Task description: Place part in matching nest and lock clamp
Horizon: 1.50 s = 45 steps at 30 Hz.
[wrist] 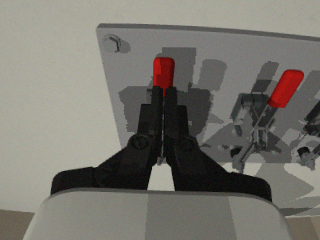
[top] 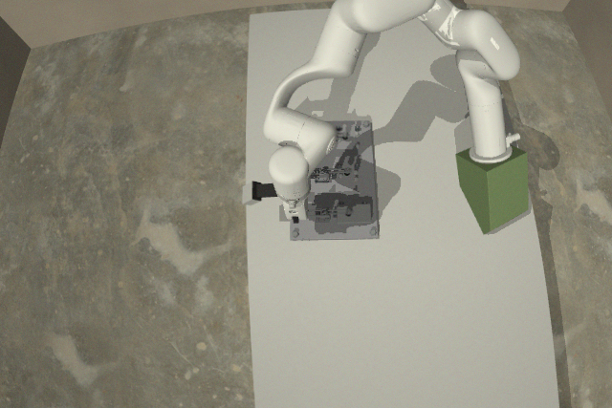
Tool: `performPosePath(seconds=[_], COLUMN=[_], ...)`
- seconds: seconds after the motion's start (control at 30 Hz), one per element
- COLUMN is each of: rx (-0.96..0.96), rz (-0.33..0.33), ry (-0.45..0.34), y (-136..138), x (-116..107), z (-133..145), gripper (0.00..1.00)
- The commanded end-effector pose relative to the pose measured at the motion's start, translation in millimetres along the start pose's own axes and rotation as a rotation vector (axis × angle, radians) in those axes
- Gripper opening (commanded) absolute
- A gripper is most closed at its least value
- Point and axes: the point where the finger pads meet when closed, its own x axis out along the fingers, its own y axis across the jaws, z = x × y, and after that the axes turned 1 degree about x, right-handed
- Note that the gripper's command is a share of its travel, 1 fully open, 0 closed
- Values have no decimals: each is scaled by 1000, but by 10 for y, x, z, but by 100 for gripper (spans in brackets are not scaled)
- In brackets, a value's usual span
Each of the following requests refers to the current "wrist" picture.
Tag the grey fixture plate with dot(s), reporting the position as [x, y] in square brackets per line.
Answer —
[212, 67]

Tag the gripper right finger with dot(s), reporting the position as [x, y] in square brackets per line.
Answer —
[192, 169]

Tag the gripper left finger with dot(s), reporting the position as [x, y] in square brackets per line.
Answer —
[131, 167]

